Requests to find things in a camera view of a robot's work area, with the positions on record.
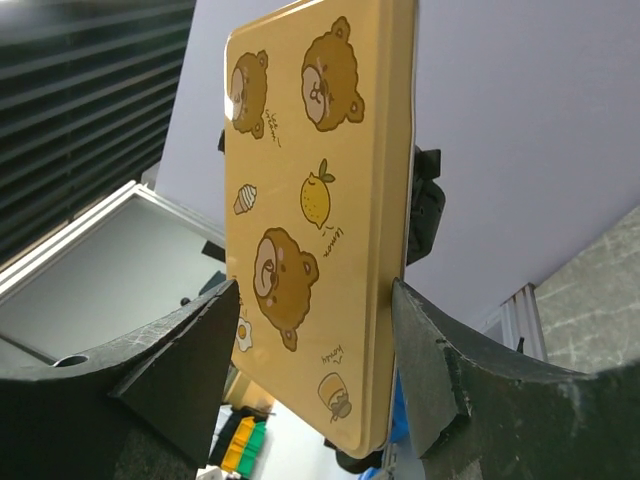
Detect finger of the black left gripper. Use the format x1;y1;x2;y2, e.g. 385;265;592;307
407;146;446;265

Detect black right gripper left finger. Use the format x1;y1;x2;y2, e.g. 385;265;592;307
1;280;240;479

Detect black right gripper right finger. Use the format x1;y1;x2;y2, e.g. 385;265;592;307
392;280;639;479

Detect silver tin lid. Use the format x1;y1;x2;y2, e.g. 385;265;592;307
224;1;418;458

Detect coloured parts bins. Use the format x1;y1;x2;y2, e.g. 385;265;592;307
206;404;270;479

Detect dark window blinds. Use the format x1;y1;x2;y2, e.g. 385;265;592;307
1;1;195;261

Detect aluminium rail frame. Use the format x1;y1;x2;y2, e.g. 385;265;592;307
1;182;226;369

